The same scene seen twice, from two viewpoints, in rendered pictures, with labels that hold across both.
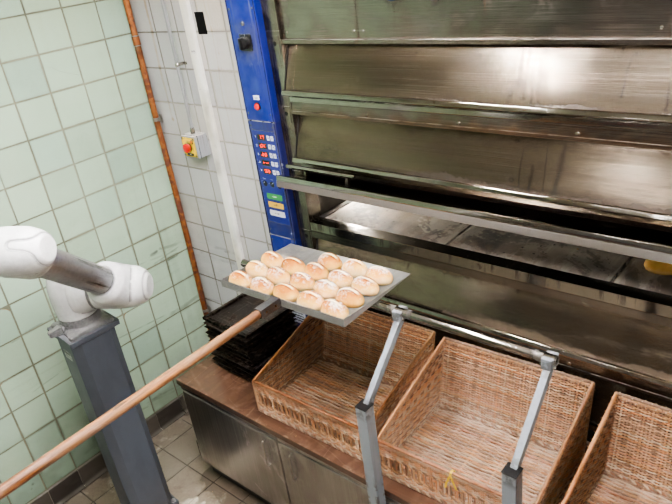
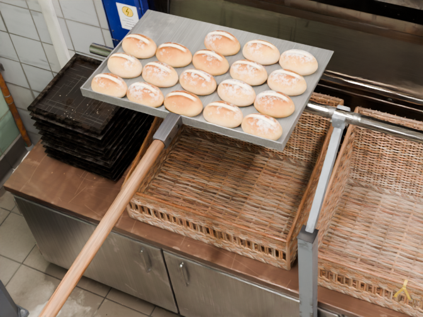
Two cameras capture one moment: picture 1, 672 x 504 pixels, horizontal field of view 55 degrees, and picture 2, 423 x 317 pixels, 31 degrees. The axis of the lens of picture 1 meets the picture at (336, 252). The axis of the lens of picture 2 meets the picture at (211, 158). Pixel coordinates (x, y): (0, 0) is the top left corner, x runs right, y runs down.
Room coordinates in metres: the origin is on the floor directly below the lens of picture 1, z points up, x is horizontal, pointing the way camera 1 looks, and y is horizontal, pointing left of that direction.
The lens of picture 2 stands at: (0.56, 0.37, 2.51)
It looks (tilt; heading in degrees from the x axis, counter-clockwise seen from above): 50 degrees down; 350
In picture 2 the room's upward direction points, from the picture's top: 9 degrees counter-clockwise
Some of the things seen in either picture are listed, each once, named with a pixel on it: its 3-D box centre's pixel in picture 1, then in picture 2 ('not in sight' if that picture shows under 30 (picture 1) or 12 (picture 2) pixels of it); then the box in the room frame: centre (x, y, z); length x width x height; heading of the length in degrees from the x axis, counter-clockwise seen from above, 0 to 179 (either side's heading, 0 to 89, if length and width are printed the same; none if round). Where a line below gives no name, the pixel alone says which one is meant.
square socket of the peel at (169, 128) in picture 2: (267, 307); (167, 130); (1.79, 0.24, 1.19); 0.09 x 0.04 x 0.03; 138
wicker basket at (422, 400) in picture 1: (483, 428); (422, 217); (1.62, -0.40, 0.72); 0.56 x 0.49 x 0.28; 48
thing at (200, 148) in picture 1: (195, 144); not in sight; (2.83, 0.55, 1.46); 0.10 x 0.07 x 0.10; 46
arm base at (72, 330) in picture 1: (75, 320); not in sight; (2.18, 1.03, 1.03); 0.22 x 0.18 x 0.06; 133
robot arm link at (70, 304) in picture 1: (72, 286); not in sight; (2.19, 1.00, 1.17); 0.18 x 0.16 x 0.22; 80
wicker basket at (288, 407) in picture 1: (344, 371); (233, 159); (2.03, 0.03, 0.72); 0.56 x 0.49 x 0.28; 48
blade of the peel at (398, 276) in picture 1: (313, 276); (208, 70); (1.95, 0.09, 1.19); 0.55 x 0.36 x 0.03; 48
